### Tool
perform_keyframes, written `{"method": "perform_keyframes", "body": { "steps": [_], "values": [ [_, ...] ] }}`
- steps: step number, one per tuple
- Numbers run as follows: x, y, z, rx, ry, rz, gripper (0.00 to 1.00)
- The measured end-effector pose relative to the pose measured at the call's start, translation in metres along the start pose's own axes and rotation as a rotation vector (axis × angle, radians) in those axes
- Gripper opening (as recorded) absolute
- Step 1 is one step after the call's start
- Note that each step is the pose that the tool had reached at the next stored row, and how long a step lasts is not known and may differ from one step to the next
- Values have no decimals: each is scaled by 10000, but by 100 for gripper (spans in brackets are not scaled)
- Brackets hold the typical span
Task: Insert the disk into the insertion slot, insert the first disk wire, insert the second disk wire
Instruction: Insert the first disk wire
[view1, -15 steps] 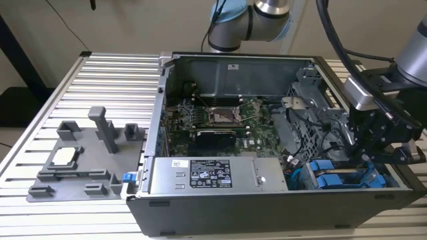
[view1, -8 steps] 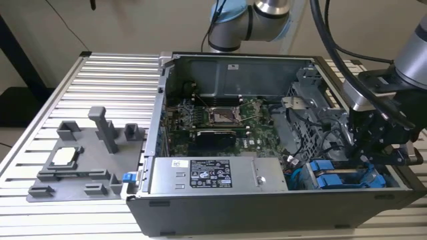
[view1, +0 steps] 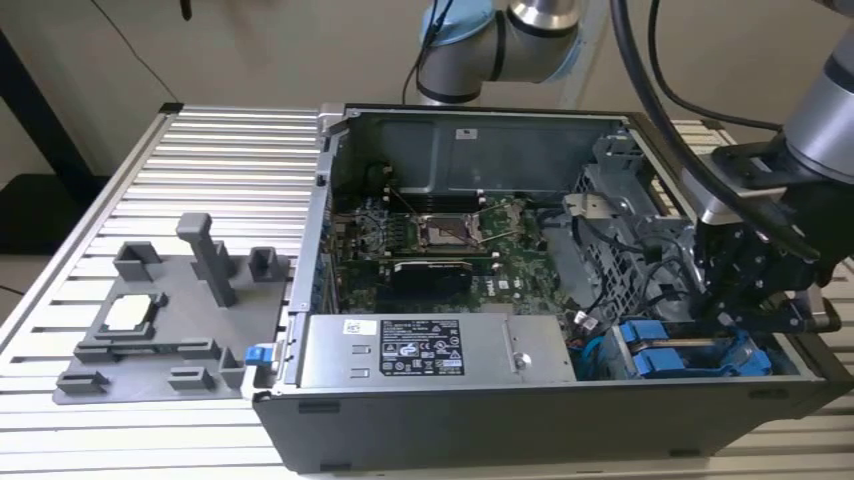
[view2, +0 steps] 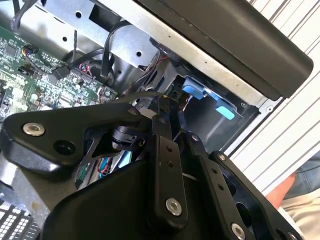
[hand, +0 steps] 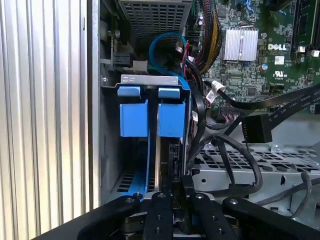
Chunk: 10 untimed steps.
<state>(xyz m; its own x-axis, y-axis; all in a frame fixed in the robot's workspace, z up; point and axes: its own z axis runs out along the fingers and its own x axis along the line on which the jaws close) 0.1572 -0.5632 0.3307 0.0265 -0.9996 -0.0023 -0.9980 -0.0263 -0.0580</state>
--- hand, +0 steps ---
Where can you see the black PC case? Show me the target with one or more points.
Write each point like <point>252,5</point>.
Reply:
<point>93,100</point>

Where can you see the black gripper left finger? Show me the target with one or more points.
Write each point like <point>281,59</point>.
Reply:
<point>158,217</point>

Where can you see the disk bay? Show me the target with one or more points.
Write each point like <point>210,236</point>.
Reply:
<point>110,150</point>

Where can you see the silver chipset heatsink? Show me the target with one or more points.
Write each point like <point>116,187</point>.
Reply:
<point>240,43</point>

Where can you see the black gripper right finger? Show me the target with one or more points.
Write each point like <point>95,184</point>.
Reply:
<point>205,217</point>

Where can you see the silver power supply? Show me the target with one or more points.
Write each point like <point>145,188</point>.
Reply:
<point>155,17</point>

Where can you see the green motherboard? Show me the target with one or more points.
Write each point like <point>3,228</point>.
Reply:
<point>250,75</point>

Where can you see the hard disk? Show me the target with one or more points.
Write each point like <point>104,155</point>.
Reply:
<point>132,120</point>

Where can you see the metal drive cage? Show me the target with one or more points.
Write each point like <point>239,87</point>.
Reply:
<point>250,172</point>

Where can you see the RAM slot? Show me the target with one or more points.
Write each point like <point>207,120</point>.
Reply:
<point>302,22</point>

